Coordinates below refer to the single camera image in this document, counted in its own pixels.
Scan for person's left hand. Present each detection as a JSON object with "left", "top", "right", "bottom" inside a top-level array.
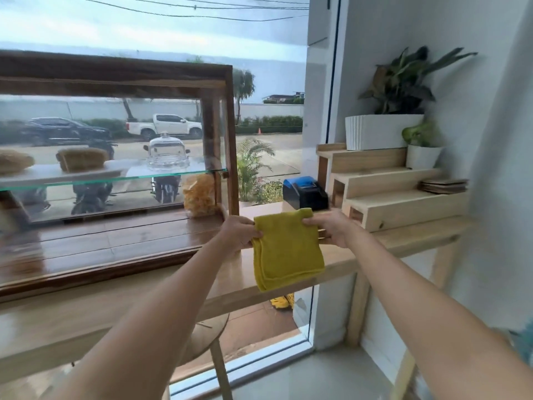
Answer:
[{"left": 217, "top": 215, "right": 264, "bottom": 254}]

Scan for person's right hand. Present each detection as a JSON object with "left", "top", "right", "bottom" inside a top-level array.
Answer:
[{"left": 302, "top": 210, "right": 359, "bottom": 249}]

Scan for yellow microfiber cloth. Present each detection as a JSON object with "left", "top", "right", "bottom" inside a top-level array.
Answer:
[{"left": 252, "top": 208, "right": 325, "bottom": 293}]

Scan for person's left forearm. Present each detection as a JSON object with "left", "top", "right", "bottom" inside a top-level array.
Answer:
[{"left": 49, "top": 235, "right": 243, "bottom": 400}]

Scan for person's right forearm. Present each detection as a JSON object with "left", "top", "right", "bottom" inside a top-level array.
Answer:
[{"left": 342, "top": 229, "right": 533, "bottom": 400}]

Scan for black blue receipt printer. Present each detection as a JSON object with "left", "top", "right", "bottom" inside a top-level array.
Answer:
[{"left": 282, "top": 176, "right": 330, "bottom": 211}]

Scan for outdoor palm plant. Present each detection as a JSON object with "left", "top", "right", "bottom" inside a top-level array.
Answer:
[{"left": 237, "top": 138, "right": 284, "bottom": 206}]

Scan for bag of yellow snacks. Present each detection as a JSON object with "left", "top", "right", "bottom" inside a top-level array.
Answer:
[{"left": 182, "top": 173, "right": 219, "bottom": 218}]

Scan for yellow wet floor sign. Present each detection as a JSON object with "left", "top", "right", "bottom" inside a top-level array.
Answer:
[{"left": 270, "top": 292, "right": 295, "bottom": 312}]

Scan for stepped wooden riser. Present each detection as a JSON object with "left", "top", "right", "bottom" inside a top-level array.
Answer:
[{"left": 316, "top": 143, "right": 470, "bottom": 234}]

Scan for wooden counter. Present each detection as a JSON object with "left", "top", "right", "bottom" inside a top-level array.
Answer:
[{"left": 0, "top": 202, "right": 475, "bottom": 400}]

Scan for parked motorcycle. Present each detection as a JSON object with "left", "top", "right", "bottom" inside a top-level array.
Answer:
[
  {"left": 143, "top": 145, "right": 191, "bottom": 204},
  {"left": 70, "top": 139, "right": 118, "bottom": 216}
]

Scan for white ribbed planter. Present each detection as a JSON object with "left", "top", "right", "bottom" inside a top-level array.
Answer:
[{"left": 345, "top": 114, "right": 424, "bottom": 151}]

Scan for round wooden stool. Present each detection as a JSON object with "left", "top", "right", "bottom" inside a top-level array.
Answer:
[{"left": 162, "top": 313, "right": 234, "bottom": 400}]

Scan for glass dome cake cover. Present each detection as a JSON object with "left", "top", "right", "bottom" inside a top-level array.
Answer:
[{"left": 145, "top": 132, "right": 191, "bottom": 172}]

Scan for small white plant pot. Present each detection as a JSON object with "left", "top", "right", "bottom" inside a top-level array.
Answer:
[{"left": 406, "top": 145, "right": 444, "bottom": 170}]

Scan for stack of wooden coasters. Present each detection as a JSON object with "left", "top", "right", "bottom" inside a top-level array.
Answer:
[{"left": 418, "top": 178, "right": 469, "bottom": 195}]

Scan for small green plant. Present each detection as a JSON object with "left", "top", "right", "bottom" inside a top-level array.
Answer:
[{"left": 401, "top": 121, "right": 438, "bottom": 148}]

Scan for white pickup truck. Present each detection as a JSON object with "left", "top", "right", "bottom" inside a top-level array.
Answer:
[{"left": 126, "top": 114, "right": 203, "bottom": 141}]

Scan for wooden glass display case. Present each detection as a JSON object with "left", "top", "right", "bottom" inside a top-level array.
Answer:
[{"left": 0, "top": 50, "right": 240, "bottom": 303}]

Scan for glass shelf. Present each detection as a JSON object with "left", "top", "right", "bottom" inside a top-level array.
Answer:
[{"left": 0, "top": 167, "right": 228, "bottom": 192}]

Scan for large green leafy plant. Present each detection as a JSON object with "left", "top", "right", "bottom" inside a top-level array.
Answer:
[{"left": 358, "top": 46, "right": 479, "bottom": 116}]

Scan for brown bread loaf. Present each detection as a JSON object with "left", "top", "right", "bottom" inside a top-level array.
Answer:
[
  {"left": 56, "top": 147, "right": 110, "bottom": 173},
  {"left": 0, "top": 149, "right": 36, "bottom": 176}
]

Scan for white serving board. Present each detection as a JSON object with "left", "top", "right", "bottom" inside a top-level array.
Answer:
[{"left": 0, "top": 159, "right": 138, "bottom": 186}]

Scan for dark parked car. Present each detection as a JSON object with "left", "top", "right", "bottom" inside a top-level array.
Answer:
[{"left": 21, "top": 117, "right": 112, "bottom": 147}]

